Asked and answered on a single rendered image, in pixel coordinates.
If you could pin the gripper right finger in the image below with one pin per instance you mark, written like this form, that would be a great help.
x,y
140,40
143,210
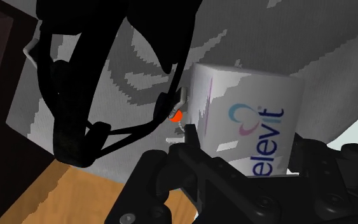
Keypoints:
x,y
336,186

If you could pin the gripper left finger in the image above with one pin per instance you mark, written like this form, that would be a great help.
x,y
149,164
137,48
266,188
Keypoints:
x,y
166,173

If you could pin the white box with blue lettering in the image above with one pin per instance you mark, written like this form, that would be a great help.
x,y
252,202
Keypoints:
x,y
243,93

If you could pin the white grey bed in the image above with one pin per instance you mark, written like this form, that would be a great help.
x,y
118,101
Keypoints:
x,y
290,31

